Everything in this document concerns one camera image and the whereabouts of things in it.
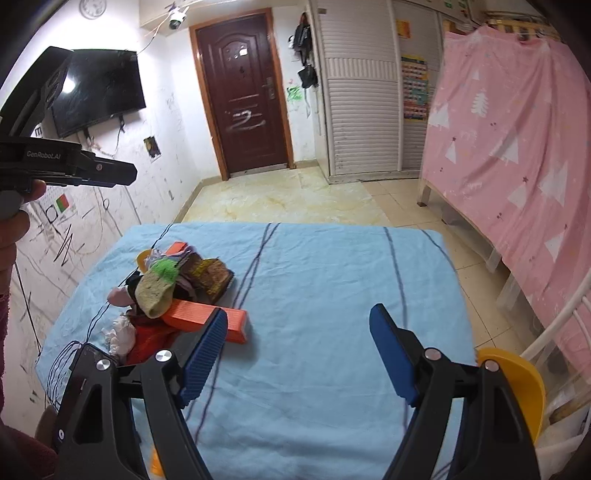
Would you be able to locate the round wall clock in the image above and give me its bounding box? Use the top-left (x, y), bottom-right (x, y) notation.
top-left (78, 0), bottom-right (108, 20)

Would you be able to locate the person's maroon clothing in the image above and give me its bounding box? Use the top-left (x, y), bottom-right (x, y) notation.
top-left (0, 408), bottom-right (60, 480)

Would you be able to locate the white metal rack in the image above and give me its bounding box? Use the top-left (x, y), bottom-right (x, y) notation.
top-left (519, 276), bottom-right (591, 370)

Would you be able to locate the pink tree-print bed sheet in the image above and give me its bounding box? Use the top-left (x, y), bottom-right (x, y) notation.
top-left (421, 22), bottom-right (591, 372)

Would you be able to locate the red plastic bag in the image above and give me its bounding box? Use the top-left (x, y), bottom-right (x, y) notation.
top-left (124, 320), bottom-right (179, 366)

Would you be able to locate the white crumpled tissue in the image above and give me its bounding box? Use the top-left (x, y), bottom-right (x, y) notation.
top-left (102, 316), bottom-right (136, 356)

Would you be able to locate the pink crumpled item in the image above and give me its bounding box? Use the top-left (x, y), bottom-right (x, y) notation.
top-left (107, 285), bottom-right (133, 307)

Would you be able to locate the white security camera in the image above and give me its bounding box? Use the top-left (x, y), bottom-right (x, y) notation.
top-left (166, 4), bottom-right (191, 31)

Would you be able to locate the yellow plastic chair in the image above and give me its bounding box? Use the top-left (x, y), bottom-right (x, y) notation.
top-left (475, 347), bottom-right (547, 450)

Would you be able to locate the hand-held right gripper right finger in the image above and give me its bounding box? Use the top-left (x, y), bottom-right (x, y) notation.
top-left (369, 303), bottom-right (542, 480)

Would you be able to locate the black wall television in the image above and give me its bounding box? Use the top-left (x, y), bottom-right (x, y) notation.
top-left (50, 48), bottom-right (147, 138)

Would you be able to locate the white louvered wardrobe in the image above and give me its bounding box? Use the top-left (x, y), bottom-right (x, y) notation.
top-left (308, 0), bottom-right (445, 184)

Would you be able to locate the long orange box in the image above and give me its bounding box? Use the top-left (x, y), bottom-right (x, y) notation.
top-left (159, 298), bottom-right (253, 345)

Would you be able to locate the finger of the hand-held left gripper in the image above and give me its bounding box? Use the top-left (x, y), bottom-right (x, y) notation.
top-left (76, 154), bottom-right (138, 188)

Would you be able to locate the dark brown door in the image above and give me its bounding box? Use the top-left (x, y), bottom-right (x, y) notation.
top-left (189, 11), bottom-right (295, 181)

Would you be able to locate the brown snack packet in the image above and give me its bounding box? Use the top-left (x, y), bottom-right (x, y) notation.
top-left (181, 255), bottom-right (236, 306)

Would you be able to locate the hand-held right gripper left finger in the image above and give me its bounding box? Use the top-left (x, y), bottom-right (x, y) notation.
top-left (48, 307), bottom-right (229, 480)

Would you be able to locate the light blue striped sheet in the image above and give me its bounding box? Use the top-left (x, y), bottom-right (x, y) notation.
top-left (34, 222), bottom-right (477, 480)

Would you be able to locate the person's left hand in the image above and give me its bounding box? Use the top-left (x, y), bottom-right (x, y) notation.
top-left (0, 178), bottom-right (47, 299)

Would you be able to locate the white plastic bag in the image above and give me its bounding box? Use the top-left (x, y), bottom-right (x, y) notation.
top-left (534, 404), bottom-right (591, 480)

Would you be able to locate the colourful chart poster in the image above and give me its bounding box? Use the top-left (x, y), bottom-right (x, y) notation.
top-left (400, 55), bottom-right (430, 122)

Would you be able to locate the beige sock with green cuff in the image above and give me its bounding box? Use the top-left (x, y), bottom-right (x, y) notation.
top-left (133, 259), bottom-right (181, 319)

